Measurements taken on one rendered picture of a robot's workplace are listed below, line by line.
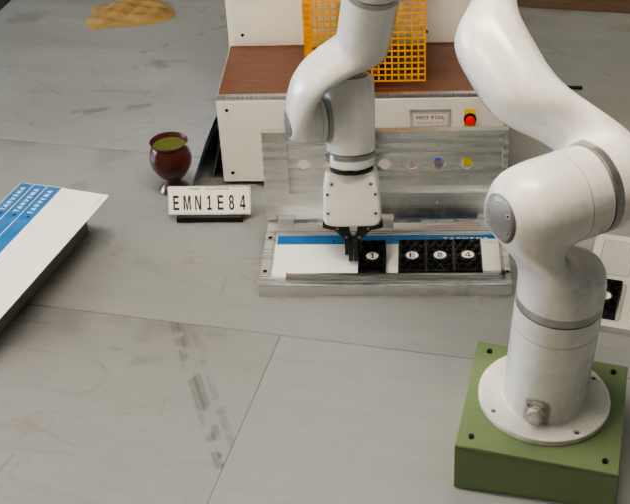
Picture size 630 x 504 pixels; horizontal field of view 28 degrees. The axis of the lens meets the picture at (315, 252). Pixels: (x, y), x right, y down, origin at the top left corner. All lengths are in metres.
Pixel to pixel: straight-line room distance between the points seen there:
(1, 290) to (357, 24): 0.74
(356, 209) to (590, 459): 0.64
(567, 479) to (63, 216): 1.04
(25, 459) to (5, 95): 1.22
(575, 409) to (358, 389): 0.37
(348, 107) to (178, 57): 1.02
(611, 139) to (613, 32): 1.49
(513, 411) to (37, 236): 0.92
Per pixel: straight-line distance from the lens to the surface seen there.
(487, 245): 2.26
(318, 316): 2.15
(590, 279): 1.68
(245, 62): 2.55
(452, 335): 2.10
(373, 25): 1.96
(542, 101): 1.65
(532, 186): 1.55
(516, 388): 1.80
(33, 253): 2.23
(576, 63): 2.96
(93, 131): 2.77
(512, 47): 1.67
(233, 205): 2.40
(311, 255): 2.26
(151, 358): 2.10
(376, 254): 2.23
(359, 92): 2.09
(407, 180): 2.29
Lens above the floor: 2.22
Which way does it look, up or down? 35 degrees down
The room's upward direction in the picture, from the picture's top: 3 degrees counter-clockwise
